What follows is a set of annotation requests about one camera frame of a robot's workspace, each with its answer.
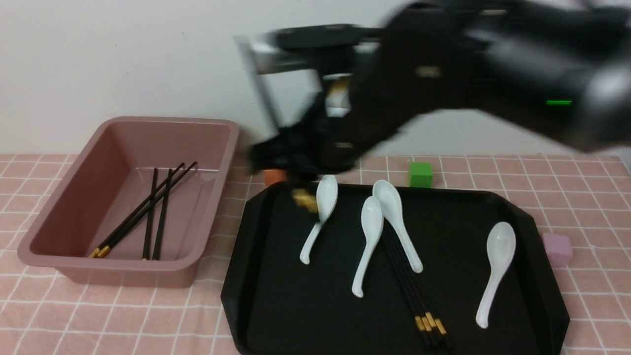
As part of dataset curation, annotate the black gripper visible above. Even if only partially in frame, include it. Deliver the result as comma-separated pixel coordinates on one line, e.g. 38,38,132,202
236,23,383,182

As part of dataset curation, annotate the white spoon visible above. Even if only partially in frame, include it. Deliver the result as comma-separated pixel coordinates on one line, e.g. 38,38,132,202
300,175,338,265
351,196,385,298
372,179,423,274
475,222,517,329

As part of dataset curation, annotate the gold-banded chopstick pair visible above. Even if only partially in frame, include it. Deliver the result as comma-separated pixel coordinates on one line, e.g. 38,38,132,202
382,234,439,348
382,226,454,352
383,232,441,349

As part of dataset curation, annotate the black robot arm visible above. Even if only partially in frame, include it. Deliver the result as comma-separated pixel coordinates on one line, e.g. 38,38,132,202
240,0,630,186

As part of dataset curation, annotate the orange cube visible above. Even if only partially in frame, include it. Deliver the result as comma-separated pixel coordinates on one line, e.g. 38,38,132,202
262,169,286,187

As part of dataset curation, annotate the green cube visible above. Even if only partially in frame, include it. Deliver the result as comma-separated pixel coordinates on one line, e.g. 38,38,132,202
408,162,434,188

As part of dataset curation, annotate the brown plastic bin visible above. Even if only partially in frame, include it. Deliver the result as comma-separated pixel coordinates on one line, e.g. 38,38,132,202
17,117,240,288

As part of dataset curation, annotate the black serving tray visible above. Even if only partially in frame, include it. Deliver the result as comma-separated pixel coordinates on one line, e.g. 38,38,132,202
221,182,570,355

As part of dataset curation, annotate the plain black chopstick in bin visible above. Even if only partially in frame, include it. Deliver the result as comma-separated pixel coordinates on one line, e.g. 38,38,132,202
142,168,158,260

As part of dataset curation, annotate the gold-tipped chopstick in bin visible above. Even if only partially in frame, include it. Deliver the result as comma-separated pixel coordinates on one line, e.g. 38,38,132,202
88,161,198,261
88,163,185,258

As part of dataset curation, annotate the pink cube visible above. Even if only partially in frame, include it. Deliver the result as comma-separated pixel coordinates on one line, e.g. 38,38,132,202
541,232,574,268

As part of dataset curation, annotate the pink checkered tablecloth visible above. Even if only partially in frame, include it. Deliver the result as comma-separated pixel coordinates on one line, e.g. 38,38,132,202
0,154,630,355

